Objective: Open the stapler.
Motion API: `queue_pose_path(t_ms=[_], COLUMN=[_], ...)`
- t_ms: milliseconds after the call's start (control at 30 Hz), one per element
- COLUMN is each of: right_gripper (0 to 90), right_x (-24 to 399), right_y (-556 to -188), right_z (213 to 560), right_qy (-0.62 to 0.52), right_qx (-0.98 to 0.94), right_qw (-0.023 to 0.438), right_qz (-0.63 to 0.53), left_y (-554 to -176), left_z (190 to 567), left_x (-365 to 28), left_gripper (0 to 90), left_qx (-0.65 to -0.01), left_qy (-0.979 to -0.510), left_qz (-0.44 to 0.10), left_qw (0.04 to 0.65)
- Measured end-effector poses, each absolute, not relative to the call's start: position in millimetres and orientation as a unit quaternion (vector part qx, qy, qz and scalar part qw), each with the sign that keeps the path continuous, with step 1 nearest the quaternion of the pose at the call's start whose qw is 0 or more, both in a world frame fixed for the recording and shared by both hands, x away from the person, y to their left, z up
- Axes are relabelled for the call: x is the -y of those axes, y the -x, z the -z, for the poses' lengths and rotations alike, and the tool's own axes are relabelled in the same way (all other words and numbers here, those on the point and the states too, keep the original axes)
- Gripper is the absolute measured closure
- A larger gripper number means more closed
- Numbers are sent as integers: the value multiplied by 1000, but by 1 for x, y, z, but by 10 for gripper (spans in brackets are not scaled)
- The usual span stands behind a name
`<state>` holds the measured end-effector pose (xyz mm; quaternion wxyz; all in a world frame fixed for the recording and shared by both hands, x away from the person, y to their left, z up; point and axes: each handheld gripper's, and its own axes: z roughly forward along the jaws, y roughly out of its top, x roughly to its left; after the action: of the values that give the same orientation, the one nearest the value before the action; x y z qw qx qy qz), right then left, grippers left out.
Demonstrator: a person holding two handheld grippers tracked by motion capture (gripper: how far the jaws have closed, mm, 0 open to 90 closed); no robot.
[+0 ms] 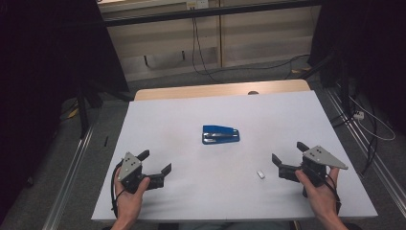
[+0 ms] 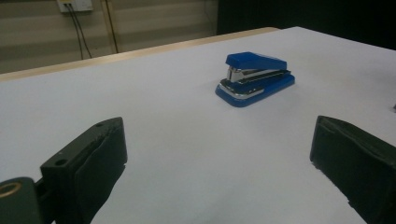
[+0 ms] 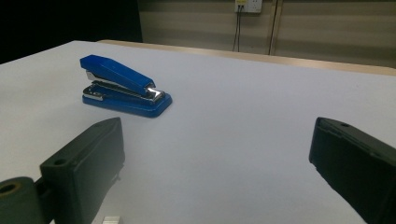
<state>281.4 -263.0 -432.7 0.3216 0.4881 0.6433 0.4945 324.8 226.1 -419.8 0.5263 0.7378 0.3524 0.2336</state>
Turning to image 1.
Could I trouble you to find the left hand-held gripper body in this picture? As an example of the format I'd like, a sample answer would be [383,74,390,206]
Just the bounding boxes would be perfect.
[118,151,151,195]

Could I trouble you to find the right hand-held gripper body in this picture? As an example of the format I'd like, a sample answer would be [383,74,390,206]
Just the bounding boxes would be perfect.
[301,145,349,188]

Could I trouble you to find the blue stapler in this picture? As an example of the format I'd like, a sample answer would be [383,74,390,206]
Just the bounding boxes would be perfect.
[201,125,241,146]

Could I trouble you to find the person's left hand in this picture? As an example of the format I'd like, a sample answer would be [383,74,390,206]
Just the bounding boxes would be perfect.
[114,167,151,221]

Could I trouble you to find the person's right hand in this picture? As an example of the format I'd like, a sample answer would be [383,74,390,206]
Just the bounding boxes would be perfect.
[295,166,342,220]

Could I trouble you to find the white table cover sheet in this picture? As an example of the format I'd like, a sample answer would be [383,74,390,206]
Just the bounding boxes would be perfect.
[91,90,378,222]

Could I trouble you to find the black metal stand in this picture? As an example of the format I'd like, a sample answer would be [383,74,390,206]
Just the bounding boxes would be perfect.
[299,50,353,120]
[76,80,135,139]

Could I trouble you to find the light wooden table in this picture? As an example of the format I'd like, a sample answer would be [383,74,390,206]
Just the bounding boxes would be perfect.
[133,79,311,102]

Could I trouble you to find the beige cabinet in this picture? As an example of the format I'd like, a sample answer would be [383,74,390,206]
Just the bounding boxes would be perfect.
[96,0,322,82]

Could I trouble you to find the black curtain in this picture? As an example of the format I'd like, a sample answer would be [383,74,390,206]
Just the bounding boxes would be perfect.
[0,0,130,221]
[306,0,406,137]

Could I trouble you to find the black horizontal bar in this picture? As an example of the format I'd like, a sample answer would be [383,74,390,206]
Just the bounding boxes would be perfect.
[102,0,322,28]

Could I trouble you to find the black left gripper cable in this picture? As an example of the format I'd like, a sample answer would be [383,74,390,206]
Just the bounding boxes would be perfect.
[110,160,124,219]

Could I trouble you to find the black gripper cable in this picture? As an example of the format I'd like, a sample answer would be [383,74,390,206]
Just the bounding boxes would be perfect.
[110,160,124,219]
[325,173,342,216]

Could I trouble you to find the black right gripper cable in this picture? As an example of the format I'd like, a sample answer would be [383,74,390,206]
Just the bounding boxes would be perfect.
[325,173,342,216]

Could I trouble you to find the bundle of black cables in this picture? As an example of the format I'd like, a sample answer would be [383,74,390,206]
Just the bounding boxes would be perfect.
[329,80,380,176]

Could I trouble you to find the metal floor rail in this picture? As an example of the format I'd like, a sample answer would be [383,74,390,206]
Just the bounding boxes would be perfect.
[42,125,96,230]
[325,88,406,210]

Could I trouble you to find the white cable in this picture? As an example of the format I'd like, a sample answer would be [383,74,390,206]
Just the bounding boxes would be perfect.
[348,95,397,142]

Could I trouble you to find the black floor cable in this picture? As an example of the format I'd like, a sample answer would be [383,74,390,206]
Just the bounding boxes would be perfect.
[219,53,311,81]

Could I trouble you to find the black hanging cables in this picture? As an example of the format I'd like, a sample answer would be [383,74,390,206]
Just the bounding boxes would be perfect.
[191,16,224,84]

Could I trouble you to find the white wall socket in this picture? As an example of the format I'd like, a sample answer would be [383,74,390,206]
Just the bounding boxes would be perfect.
[186,0,210,11]

